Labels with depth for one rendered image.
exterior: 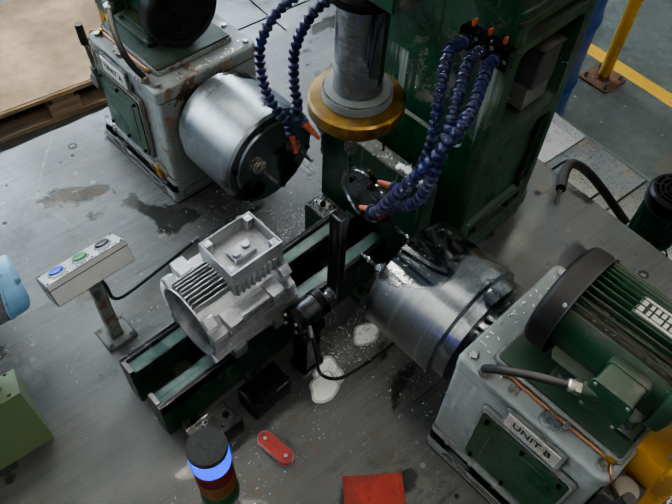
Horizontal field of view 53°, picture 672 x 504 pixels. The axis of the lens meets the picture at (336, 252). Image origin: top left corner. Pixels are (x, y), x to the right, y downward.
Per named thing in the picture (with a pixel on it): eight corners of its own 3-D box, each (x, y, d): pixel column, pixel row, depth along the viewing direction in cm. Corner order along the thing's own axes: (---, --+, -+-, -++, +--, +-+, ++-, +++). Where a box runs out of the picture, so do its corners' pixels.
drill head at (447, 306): (411, 250, 155) (426, 174, 135) (558, 370, 138) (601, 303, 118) (331, 313, 144) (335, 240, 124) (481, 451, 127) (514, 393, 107)
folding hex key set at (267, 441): (254, 442, 138) (253, 438, 137) (265, 430, 140) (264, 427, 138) (286, 469, 135) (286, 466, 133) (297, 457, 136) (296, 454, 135)
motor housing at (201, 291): (242, 264, 150) (235, 209, 135) (299, 319, 142) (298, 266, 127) (167, 316, 141) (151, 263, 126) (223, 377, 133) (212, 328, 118)
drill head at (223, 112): (230, 104, 182) (221, 23, 162) (322, 178, 167) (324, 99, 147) (152, 147, 171) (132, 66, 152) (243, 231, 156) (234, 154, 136)
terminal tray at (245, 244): (250, 233, 136) (247, 209, 130) (284, 265, 131) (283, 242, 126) (201, 265, 131) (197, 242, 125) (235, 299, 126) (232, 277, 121)
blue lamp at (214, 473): (214, 432, 101) (211, 420, 98) (239, 461, 99) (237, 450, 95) (181, 459, 99) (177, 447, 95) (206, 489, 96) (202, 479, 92)
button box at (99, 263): (123, 252, 140) (111, 230, 138) (136, 259, 135) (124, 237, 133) (48, 298, 133) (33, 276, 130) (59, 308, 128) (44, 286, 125)
